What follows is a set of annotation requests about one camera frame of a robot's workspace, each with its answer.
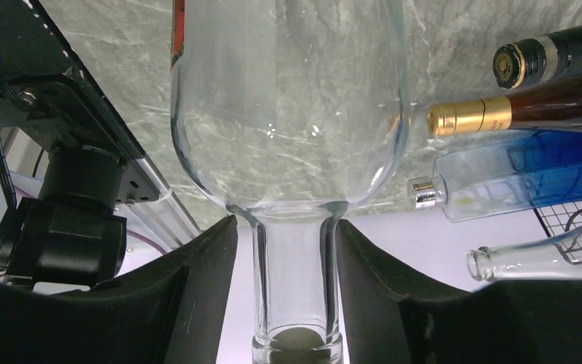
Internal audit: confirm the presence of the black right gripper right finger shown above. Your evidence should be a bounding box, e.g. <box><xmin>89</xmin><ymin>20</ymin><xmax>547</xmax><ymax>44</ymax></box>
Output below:
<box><xmin>336</xmin><ymin>220</ymin><xmax>582</xmax><ymax>363</ymax></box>

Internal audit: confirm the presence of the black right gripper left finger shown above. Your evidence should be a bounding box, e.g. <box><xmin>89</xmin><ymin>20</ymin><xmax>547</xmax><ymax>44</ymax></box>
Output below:
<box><xmin>0</xmin><ymin>216</ymin><xmax>238</xmax><ymax>363</ymax></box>

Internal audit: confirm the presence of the clear bottle red black label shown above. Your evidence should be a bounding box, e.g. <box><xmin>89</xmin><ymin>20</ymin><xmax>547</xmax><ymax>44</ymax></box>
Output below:
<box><xmin>171</xmin><ymin>0</ymin><xmax>410</xmax><ymax>363</ymax></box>

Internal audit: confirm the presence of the clear bottle black gold label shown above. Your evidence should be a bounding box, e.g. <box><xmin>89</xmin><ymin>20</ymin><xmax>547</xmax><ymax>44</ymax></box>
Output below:
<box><xmin>466</xmin><ymin>225</ymin><xmax>582</xmax><ymax>283</ymax></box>

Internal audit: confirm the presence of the blue square glass bottle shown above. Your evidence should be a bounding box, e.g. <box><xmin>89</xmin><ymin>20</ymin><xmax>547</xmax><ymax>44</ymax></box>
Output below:
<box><xmin>408</xmin><ymin>131</ymin><xmax>582</xmax><ymax>222</ymax></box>

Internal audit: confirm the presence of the brown bottle gold foil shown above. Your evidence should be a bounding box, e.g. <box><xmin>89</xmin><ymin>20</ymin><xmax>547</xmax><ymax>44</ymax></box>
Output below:
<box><xmin>427</xmin><ymin>74</ymin><xmax>582</xmax><ymax>136</ymax></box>

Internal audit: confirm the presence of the clear bottle black gold cap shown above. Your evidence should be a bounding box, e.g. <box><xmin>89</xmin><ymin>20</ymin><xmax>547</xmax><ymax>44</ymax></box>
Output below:
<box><xmin>492</xmin><ymin>25</ymin><xmax>582</xmax><ymax>89</ymax></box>

